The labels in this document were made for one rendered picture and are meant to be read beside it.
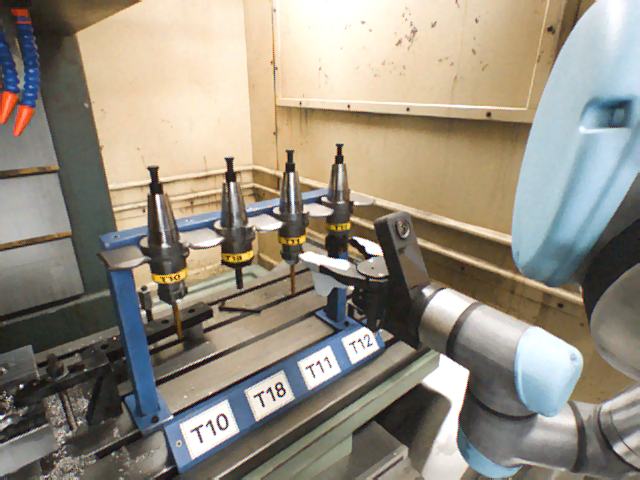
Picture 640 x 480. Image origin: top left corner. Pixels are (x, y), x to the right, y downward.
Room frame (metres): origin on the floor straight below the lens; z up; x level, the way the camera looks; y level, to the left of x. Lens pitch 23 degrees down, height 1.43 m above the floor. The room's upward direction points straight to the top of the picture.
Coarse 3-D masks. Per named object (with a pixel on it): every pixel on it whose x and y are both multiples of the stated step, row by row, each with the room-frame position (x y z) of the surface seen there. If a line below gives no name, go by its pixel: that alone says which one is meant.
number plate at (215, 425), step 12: (216, 408) 0.46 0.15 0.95; (228, 408) 0.47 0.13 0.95; (192, 420) 0.44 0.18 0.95; (204, 420) 0.44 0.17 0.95; (216, 420) 0.45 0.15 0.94; (228, 420) 0.46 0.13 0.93; (192, 432) 0.43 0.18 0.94; (204, 432) 0.43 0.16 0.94; (216, 432) 0.44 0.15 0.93; (228, 432) 0.44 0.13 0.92; (192, 444) 0.42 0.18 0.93; (204, 444) 0.42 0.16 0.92; (216, 444) 0.43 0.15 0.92; (192, 456) 0.40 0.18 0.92
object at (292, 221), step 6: (276, 210) 0.64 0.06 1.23; (306, 210) 0.64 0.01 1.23; (276, 216) 0.62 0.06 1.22; (282, 216) 0.61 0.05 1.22; (288, 216) 0.61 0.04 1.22; (294, 216) 0.61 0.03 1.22; (300, 216) 0.62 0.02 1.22; (306, 216) 0.62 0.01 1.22; (288, 222) 0.61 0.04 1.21; (294, 222) 0.61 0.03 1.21; (300, 222) 0.62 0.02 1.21; (306, 222) 0.63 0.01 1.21; (282, 228) 0.61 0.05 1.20; (288, 228) 0.61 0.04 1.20; (294, 228) 0.61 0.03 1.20
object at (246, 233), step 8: (216, 224) 0.56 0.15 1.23; (248, 224) 0.56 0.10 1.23; (216, 232) 0.55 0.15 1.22; (224, 232) 0.54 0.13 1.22; (232, 232) 0.54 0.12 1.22; (240, 232) 0.55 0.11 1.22; (248, 232) 0.55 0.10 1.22; (232, 240) 0.54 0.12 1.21; (240, 240) 0.55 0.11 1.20; (248, 240) 0.55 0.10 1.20
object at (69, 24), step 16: (32, 0) 0.57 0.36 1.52; (48, 0) 0.57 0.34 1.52; (64, 0) 0.57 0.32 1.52; (80, 0) 0.57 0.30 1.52; (96, 0) 0.57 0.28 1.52; (112, 0) 0.57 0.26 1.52; (128, 0) 0.57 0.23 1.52; (0, 16) 0.70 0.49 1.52; (32, 16) 0.70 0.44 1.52; (48, 16) 0.70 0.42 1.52; (64, 16) 0.70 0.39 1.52; (80, 16) 0.70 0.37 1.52; (96, 16) 0.70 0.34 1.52; (16, 32) 0.90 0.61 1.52; (32, 32) 0.90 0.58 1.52; (48, 32) 0.90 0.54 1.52; (64, 32) 0.90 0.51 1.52
